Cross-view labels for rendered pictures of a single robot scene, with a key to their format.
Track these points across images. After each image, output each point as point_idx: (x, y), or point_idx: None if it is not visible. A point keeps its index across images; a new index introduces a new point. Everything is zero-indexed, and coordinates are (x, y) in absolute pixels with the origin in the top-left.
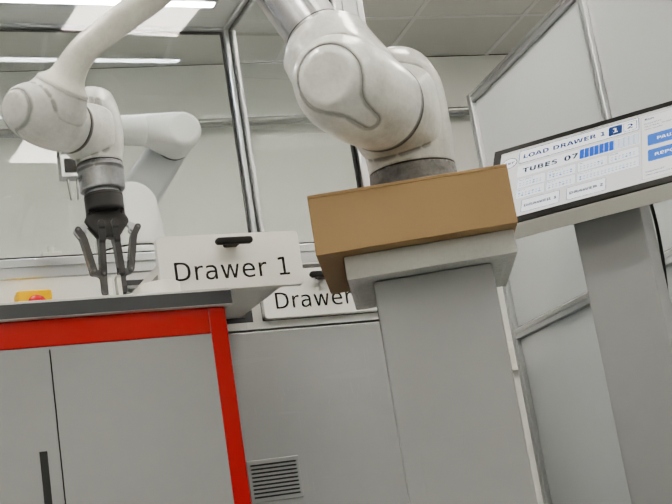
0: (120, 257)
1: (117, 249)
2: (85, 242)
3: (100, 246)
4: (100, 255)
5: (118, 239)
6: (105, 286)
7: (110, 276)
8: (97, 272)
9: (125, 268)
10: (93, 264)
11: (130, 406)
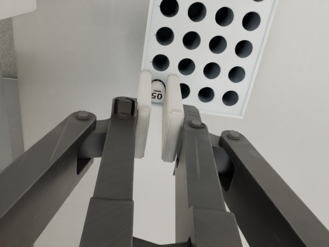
0: (118, 146)
1: (124, 172)
2: (310, 228)
3: (218, 198)
4: (214, 167)
5: (106, 198)
6: (188, 113)
7: (175, 111)
8: (218, 141)
9: (105, 131)
10: (242, 149)
11: None
